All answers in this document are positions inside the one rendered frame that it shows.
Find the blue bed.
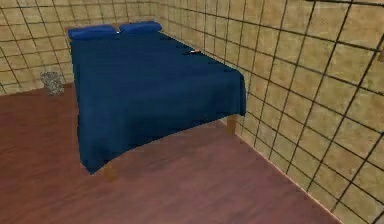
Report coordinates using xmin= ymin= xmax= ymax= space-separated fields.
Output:
xmin=65 ymin=23 xmax=248 ymax=183

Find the blue pillow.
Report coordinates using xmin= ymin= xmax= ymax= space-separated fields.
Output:
xmin=119 ymin=20 xmax=163 ymax=36
xmin=67 ymin=25 xmax=118 ymax=41

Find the grey mesh bin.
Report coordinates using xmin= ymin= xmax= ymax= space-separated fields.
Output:
xmin=39 ymin=70 xmax=65 ymax=97

